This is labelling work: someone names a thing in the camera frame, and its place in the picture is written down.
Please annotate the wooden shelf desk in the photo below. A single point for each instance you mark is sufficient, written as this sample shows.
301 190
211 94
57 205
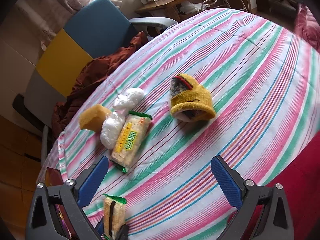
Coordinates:
169 7

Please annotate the striped pink green bedsheet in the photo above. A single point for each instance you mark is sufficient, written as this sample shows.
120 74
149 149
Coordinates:
224 82

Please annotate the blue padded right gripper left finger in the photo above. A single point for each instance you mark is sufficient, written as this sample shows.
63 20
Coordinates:
89 180

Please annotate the rust brown quilted jacket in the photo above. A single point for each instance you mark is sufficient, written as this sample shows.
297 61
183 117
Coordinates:
92 75

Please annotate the yellow sponge on bed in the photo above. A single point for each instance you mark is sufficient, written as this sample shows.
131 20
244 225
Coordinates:
92 118

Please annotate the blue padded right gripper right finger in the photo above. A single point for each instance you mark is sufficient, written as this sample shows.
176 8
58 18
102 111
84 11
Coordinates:
230 181

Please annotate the grey yellow blue chair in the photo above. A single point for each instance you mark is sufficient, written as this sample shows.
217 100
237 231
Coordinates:
98 29

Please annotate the yellow knitted hat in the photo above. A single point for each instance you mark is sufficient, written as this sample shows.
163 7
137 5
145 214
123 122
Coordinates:
189 101

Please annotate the gold rectangular box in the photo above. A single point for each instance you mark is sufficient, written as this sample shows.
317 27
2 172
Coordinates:
58 215

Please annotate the green rice cracker packet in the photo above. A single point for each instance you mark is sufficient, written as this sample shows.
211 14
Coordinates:
129 141

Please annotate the white plastic bag bundle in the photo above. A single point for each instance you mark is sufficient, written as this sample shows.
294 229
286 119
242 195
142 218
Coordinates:
114 123

